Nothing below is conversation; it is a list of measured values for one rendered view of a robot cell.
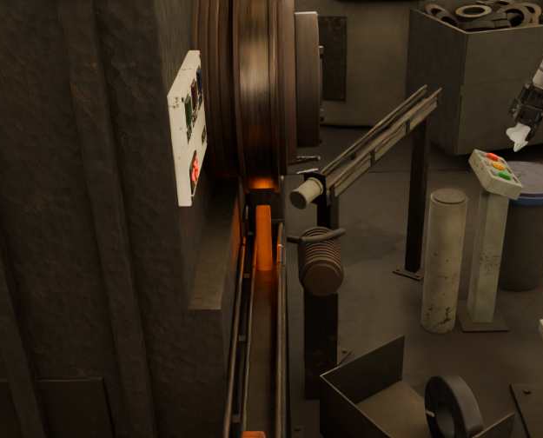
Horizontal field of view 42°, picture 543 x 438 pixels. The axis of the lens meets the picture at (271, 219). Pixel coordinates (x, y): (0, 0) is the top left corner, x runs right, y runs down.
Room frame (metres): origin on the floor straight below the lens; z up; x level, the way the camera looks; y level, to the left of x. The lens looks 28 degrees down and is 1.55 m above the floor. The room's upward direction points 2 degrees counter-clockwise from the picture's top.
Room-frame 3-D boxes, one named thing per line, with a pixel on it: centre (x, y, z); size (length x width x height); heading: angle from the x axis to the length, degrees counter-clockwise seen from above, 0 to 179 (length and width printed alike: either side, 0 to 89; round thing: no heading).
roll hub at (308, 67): (1.45, -0.09, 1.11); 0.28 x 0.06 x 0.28; 178
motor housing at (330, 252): (1.78, -0.14, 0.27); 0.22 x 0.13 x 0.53; 178
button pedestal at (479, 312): (2.11, -0.75, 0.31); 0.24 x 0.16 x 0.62; 178
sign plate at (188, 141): (1.12, 0.13, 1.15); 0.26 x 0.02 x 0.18; 178
